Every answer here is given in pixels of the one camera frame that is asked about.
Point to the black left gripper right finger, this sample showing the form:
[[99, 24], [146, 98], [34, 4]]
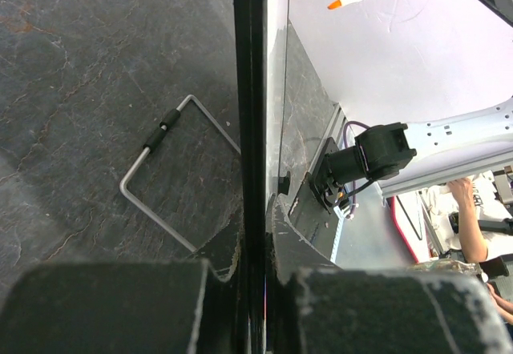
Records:
[[313, 306]]

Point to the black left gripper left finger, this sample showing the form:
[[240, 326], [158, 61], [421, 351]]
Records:
[[181, 306]]

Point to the white whiteboard black frame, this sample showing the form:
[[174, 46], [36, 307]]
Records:
[[252, 68]]

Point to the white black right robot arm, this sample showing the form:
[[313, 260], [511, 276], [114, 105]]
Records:
[[380, 152]]

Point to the person in white shirt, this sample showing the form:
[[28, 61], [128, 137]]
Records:
[[457, 208]]

